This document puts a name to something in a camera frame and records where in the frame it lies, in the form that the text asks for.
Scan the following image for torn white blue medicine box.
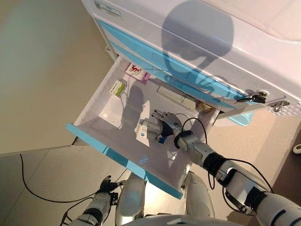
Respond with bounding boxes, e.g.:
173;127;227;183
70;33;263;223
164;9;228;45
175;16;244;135
134;119;169;146

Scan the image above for grey robot leg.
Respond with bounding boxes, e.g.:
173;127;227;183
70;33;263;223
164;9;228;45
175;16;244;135
184;171;216;218
115;173;148;224

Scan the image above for deep blue fronted cart drawer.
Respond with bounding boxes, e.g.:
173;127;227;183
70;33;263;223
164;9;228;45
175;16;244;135
65;55;223;200

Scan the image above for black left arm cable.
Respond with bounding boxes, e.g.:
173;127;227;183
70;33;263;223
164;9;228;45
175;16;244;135
19;154;104;224

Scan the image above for grey robot left leg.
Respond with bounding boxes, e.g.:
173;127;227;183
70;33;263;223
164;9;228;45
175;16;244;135
115;173;148;224

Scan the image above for grey robot right leg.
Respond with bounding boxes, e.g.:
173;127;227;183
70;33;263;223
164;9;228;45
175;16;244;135
184;171;216;218

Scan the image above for pink medicine box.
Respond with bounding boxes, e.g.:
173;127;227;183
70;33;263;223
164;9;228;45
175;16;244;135
134;72;151;84

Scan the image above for silver latch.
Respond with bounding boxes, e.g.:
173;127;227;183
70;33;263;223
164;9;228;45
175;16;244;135
270;100;290;112

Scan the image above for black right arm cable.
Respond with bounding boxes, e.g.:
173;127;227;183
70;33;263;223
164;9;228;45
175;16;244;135
182;117;275;194

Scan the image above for white medical cart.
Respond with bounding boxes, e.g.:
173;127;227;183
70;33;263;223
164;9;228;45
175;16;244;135
81;0;301;125

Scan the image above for light blue waste bin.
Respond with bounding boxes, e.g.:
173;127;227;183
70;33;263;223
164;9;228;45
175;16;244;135
228;112;256;127

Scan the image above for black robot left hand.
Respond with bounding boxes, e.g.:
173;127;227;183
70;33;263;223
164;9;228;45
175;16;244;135
100;175;120;194

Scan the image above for green white medicine box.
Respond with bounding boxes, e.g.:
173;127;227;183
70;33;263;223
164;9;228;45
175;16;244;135
109;80;126;97

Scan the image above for white perforated basket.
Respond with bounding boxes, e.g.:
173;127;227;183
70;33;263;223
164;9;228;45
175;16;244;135
285;101;301;116

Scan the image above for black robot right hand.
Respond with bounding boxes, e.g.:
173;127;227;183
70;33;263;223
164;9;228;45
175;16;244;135
150;108;183;142

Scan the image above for long white medicine box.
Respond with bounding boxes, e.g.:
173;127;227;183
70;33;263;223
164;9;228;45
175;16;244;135
157;85;197;111

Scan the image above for black keys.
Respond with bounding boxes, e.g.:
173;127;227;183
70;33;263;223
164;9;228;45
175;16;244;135
236;90;266;104

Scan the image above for grey robot torso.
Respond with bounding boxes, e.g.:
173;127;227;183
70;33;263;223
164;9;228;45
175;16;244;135
127;213;250;226

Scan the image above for white box with red figure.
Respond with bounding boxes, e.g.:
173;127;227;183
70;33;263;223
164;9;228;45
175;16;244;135
125;63;143;77

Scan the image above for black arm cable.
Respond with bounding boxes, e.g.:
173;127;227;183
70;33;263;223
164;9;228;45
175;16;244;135
182;117;275;194
19;154;104;224

